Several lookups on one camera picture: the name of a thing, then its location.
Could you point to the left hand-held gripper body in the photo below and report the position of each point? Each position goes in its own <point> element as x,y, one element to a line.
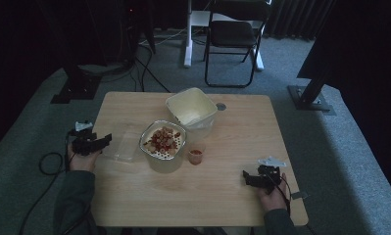
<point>82,141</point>

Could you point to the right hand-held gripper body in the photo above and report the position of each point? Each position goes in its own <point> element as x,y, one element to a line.
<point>270,174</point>

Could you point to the person's left hand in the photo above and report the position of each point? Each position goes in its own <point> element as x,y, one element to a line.
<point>82,161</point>

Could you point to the person's right hand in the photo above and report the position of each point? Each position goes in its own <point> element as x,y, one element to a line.
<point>274,199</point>

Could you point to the clear plastic lid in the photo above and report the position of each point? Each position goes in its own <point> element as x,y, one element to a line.
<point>122,147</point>

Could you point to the grey tape piece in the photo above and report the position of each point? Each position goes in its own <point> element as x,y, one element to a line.
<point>299,196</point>

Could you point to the black stand base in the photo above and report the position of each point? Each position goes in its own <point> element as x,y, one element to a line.
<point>77,86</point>

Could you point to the small cup with red sauce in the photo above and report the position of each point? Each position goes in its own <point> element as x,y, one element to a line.
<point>196,156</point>

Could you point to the glass bowl of food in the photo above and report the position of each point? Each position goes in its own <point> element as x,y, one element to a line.
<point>163,140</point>

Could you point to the clear plastic container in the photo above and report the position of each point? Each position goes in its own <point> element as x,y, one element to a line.
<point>163,165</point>

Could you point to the grey round table grommet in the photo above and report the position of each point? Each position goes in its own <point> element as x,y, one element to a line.
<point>220,106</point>

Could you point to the black stand with metal base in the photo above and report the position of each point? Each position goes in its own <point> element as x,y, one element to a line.
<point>310,94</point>

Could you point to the cream square plastic container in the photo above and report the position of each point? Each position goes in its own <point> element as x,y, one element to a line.
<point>191,107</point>

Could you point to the black folding chair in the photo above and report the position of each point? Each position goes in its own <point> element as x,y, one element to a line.
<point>232,34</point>

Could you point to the dark curtain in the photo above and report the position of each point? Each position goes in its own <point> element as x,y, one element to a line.
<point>297,18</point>

